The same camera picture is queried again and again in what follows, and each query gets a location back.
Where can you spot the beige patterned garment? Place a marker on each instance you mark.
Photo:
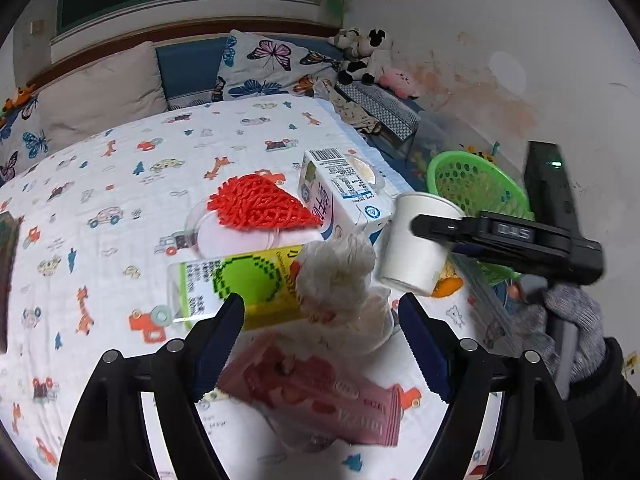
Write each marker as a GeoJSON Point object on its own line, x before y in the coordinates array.
{"type": "Point", "coordinates": [352, 112]}

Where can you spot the white printed blanket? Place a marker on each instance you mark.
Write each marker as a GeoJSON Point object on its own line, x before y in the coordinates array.
{"type": "Point", "coordinates": [100, 170]}

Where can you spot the green yellow drink carton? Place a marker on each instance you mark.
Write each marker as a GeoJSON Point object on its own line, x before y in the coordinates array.
{"type": "Point", "coordinates": [245, 280]}

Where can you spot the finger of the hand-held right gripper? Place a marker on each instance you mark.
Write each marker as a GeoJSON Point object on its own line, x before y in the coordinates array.
{"type": "Point", "coordinates": [437, 227]}

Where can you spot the beige pillow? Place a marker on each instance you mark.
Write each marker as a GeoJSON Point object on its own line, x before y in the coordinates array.
{"type": "Point", "coordinates": [100, 95]}

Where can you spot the pink plush toy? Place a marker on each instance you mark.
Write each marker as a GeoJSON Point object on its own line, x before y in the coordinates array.
{"type": "Point", "coordinates": [400, 82]}

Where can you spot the black white plush cow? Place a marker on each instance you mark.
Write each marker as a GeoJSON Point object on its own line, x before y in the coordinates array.
{"type": "Point", "coordinates": [372, 47]}

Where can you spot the white blue milk carton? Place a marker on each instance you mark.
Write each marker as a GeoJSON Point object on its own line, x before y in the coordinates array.
{"type": "Point", "coordinates": [345, 192]}

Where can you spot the person's right forearm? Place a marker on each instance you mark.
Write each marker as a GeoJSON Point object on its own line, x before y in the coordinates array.
{"type": "Point", "coordinates": [605, 405]}

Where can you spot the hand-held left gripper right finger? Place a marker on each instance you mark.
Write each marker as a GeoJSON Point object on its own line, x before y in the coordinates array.
{"type": "Point", "coordinates": [425, 350]}

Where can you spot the red mesh net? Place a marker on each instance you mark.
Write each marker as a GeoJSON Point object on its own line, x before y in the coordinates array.
{"type": "Point", "coordinates": [255, 202]}

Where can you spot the pink snack packet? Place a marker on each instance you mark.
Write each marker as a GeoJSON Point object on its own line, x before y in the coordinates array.
{"type": "Point", "coordinates": [320, 395]}

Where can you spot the checkered folded cloth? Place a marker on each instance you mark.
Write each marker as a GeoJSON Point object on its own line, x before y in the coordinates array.
{"type": "Point", "coordinates": [385, 110]}

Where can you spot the small butterfly print pillow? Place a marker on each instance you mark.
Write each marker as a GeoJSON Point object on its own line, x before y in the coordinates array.
{"type": "Point", "coordinates": [25, 145]}

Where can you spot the grey white plush toy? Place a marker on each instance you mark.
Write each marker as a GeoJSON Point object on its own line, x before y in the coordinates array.
{"type": "Point", "coordinates": [347, 40]}

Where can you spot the yellow toy vehicle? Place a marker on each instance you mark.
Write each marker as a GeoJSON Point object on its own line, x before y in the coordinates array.
{"type": "Point", "coordinates": [480, 152]}

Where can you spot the clear round plastic lid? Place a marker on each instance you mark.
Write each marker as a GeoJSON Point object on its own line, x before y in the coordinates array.
{"type": "Point", "coordinates": [210, 240]}

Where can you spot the person's right hand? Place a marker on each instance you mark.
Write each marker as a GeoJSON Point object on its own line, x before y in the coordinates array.
{"type": "Point", "coordinates": [575, 310]}

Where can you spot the white plastic bag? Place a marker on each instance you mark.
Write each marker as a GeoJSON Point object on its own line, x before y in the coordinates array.
{"type": "Point", "coordinates": [335, 270]}

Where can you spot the large butterfly print pillow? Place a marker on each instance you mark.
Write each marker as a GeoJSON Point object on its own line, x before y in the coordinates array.
{"type": "Point", "coordinates": [270, 70]}

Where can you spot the white paper cup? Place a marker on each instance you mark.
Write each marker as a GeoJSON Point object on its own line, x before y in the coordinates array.
{"type": "Point", "coordinates": [407, 260]}

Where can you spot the orange plush toy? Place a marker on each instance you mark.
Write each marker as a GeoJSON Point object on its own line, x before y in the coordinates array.
{"type": "Point", "coordinates": [20, 97]}

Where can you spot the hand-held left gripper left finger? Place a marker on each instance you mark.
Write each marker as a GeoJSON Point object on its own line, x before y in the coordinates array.
{"type": "Point", "coordinates": [220, 345]}

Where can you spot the green plastic basket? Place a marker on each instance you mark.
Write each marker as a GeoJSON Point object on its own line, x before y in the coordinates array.
{"type": "Point", "coordinates": [465, 180]}

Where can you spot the blue headboard cushion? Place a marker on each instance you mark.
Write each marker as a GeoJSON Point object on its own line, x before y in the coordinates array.
{"type": "Point", "coordinates": [190, 70]}

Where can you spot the clear plastic bag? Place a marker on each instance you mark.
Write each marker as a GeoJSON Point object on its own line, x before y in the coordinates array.
{"type": "Point", "coordinates": [372, 322]}

